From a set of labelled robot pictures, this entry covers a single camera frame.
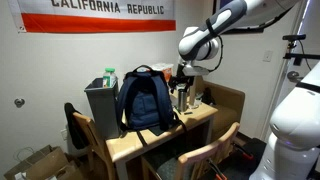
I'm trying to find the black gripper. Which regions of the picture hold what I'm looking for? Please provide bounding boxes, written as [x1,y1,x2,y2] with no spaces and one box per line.
[169,63,195,95]

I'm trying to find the silver metal flask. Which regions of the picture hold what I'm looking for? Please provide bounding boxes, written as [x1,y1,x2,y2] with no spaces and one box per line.
[177,85,189,113]

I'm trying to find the navy blue backpack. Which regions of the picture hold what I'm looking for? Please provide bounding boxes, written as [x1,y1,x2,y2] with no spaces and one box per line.
[115,64,188,148]

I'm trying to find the tall cardboard tube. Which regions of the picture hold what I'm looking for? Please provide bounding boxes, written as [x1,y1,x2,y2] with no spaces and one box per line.
[188,75,198,109]

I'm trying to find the paper towel multipack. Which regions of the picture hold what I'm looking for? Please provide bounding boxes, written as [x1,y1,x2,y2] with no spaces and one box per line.
[137,62,175,84]

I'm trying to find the black flat pad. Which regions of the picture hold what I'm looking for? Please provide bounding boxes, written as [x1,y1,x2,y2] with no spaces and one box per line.
[146,124,175,137]

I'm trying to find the brown armchair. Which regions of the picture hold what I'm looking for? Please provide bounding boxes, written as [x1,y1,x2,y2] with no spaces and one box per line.
[194,76,246,141]

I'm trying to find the wooden chair gray cushion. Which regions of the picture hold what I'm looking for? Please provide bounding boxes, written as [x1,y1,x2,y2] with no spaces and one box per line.
[141,121,241,180]

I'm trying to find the light wooden desk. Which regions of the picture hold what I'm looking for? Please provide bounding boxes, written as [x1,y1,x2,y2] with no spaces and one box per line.
[105,89,219,180]

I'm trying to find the clear bottle green cap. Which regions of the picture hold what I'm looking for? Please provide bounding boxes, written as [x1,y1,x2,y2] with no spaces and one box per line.
[102,67,118,89]

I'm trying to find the gray plastic trash bin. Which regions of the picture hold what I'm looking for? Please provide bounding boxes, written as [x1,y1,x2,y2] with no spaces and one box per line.
[83,77,122,140]

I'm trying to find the orange black clamp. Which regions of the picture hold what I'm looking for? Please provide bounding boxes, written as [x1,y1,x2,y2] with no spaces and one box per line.
[206,158,230,180]

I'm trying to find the red black tool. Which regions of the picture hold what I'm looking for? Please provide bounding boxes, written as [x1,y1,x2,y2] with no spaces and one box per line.
[233,141,255,161]

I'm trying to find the plain wooden chair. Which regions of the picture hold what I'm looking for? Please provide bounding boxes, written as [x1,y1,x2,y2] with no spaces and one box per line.
[72,111,116,180]

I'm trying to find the white door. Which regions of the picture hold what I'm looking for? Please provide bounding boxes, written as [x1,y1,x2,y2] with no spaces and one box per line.
[263,0,320,138]

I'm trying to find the California Republic flag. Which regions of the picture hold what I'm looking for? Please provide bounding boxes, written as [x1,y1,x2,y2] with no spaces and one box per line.
[7,0,177,34]

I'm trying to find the silver door lever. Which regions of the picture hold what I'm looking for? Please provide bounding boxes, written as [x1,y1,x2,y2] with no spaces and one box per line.
[287,70,305,84]

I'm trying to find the black jacket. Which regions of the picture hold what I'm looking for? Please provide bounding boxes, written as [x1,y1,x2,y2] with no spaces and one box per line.
[63,102,90,150]

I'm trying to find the large brown paper bag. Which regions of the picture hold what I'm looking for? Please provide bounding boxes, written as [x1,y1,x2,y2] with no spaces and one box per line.
[3,144,70,180]

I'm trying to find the round metal door stop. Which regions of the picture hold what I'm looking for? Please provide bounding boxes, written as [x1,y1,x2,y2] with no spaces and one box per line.
[13,97,26,109]

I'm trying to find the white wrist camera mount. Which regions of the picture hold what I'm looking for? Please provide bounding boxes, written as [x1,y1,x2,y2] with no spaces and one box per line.
[181,63,212,78]

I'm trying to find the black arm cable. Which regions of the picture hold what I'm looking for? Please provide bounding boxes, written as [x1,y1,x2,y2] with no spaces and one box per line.
[205,18,225,73]

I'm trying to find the white light switch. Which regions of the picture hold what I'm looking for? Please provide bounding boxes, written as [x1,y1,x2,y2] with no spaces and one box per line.
[262,49,274,63]

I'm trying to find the black camera on stand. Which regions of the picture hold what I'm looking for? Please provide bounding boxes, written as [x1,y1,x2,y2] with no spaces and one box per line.
[282,33,320,66]

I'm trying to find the white wall outlet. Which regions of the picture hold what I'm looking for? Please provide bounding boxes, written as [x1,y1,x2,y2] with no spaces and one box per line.
[60,128,69,141]

